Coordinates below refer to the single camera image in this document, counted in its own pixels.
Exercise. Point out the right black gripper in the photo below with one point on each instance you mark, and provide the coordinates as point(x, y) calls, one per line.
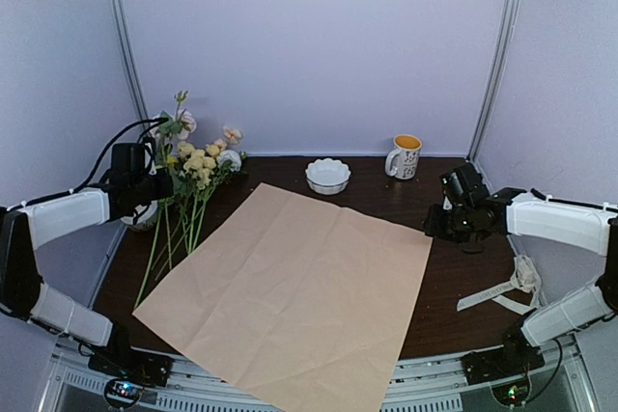
point(433, 229)

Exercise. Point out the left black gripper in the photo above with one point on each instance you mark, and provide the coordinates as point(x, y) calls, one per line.
point(166, 189)

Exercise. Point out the white patterned mug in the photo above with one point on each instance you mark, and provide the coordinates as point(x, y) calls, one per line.
point(401, 163)

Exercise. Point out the peach flower stem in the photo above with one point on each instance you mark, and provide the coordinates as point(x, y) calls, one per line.
point(229, 164)

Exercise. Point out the green and pink wrapping paper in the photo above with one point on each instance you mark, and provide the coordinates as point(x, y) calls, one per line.
point(293, 284)

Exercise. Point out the cream yellow rose stem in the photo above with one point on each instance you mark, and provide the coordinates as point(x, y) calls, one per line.
point(193, 171)

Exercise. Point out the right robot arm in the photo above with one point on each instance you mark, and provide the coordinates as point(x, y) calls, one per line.
point(565, 274)

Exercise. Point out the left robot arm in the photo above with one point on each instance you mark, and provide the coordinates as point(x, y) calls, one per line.
point(51, 223)

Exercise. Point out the small white tea bowl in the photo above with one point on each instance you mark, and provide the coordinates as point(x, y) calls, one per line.
point(142, 218)

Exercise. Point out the white printed ribbon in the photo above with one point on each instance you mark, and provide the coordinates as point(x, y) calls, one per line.
point(525, 278)

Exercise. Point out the white fluted dish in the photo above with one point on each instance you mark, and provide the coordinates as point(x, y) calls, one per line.
point(328, 176)

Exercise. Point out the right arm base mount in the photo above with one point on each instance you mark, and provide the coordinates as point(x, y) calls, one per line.
point(515, 357)

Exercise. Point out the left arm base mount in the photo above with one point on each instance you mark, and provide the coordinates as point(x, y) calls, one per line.
point(119, 359)

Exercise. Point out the aluminium front rail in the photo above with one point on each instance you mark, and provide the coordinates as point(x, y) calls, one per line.
point(423, 384)

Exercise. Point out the left aluminium frame post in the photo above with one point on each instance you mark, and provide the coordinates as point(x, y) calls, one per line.
point(128, 62)

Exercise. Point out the aluminium frame post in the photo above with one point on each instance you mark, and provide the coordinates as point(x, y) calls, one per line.
point(128, 62)
point(506, 30)

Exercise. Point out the right aluminium frame post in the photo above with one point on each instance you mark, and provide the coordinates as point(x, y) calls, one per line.
point(506, 30)

